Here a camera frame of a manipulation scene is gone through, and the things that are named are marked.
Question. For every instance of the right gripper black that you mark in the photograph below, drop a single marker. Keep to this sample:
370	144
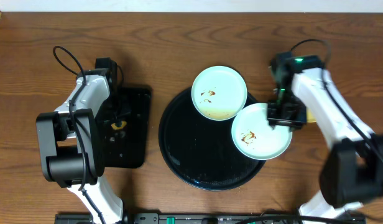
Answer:
274	119

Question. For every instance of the yellow plate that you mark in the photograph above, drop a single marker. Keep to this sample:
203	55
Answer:
310	117

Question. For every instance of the mint green plate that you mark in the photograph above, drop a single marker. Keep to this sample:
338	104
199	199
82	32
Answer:
253	137
219	93

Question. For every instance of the yellow green sponge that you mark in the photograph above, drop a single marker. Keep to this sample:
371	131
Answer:
119	125

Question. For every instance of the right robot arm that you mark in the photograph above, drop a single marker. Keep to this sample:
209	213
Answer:
353	172

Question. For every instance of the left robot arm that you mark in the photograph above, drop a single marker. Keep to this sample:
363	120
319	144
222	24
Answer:
71	150

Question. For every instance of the black rectangular water tray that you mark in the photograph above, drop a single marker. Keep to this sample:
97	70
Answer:
125	148

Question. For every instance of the round black tray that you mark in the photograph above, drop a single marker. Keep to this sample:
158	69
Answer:
201	151

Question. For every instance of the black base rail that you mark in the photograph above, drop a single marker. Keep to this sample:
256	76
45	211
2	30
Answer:
155	218

